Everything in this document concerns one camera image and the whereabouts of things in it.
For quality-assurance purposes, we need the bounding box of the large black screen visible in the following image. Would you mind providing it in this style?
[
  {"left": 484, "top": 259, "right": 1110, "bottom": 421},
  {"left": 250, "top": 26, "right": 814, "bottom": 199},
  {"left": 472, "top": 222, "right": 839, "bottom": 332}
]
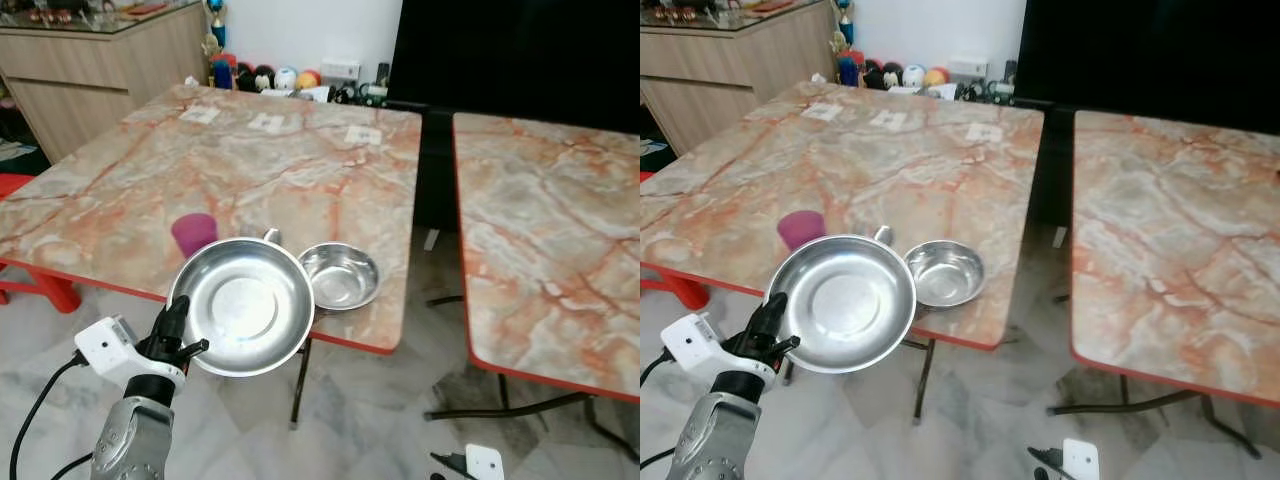
[
  {"left": 388, "top": 0, "right": 641, "bottom": 111},
  {"left": 1015, "top": 0, "right": 1280, "bottom": 109}
]

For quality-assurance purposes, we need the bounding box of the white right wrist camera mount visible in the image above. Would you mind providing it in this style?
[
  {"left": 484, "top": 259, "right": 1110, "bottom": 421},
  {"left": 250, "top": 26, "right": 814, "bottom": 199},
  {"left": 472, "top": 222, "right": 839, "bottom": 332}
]
[
  {"left": 466, "top": 445, "right": 505, "bottom": 480},
  {"left": 1062, "top": 438, "right": 1101, "bottom": 480}
]

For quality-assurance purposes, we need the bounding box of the round steel bowl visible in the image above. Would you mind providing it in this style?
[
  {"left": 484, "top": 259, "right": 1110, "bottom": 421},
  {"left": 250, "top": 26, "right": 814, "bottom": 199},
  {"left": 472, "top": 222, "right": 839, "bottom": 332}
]
[
  {"left": 905, "top": 240, "right": 986, "bottom": 308},
  {"left": 298, "top": 243, "right": 381, "bottom": 311}
]

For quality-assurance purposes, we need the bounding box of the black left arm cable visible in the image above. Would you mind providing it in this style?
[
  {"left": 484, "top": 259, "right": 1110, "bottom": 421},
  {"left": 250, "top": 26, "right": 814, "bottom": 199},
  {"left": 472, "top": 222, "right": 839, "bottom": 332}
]
[
  {"left": 640, "top": 348, "right": 677, "bottom": 469},
  {"left": 8, "top": 352, "right": 93, "bottom": 480}
]

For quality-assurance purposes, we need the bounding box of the red plastic stool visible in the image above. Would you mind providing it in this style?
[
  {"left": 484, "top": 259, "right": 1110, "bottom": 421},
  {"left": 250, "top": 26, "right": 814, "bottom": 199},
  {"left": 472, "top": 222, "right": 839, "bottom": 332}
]
[
  {"left": 640, "top": 170, "right": 706, "bottom": 311},
  {"left": 0, "top": 172, "right": 81, "bottom": 313}
]

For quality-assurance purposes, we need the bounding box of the light wooden cabinet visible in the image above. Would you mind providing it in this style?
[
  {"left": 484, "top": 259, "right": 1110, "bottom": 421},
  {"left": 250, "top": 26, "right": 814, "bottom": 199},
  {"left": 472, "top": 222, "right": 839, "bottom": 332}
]
[
  {"left": 640, "top": 0, "right": 839, "bottom": 156},
  {"left": 0, "top": 0, "right": 211, "bottom": 166}
]

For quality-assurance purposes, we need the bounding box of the round steel plate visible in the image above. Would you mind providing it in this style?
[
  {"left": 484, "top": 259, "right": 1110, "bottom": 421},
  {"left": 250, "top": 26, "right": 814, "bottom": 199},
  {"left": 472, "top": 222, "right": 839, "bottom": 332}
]
[
  {"left": 766, "top": 234, "right": 917, "bottom": 374},
  {"left": 168, "top": 238, "right": 315, "bottom": 377}
]

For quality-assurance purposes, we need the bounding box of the purple plastic cup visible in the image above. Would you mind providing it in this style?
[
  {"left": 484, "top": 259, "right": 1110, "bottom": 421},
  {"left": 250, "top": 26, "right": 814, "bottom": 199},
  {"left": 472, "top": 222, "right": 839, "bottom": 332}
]
[
  {"left": 171, "top": 213, "right": 218, "bottom": 258},
  {"left": 778, "top": 210, "right": 827, "bottom": 251}
]

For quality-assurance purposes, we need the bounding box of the marble pattern folding table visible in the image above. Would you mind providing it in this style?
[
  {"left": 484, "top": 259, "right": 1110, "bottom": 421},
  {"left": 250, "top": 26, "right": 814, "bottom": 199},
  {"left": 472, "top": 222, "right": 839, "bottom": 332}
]
[
  {"left": 1045, "top": 108, "right": 1280, "bottom": 461},
  {"left": 425, "top": 110, "right": 641, "bottom": 466},
  {"left": 0, "top": 82, "right": 423, "bottom": 431},
  {"left": 640, "top": 80, "right": 1046, "bottom": 426}
]

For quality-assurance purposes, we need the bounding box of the gold and blue trophy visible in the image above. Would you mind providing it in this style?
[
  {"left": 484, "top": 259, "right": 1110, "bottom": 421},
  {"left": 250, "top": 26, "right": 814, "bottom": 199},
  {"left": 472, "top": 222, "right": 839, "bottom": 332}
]
[
  {"left": 832, "top": 0, "right": 857, "bottom": 53},
  {"left": 205, "top": 0, "right": 229, "bottom": 56}
]

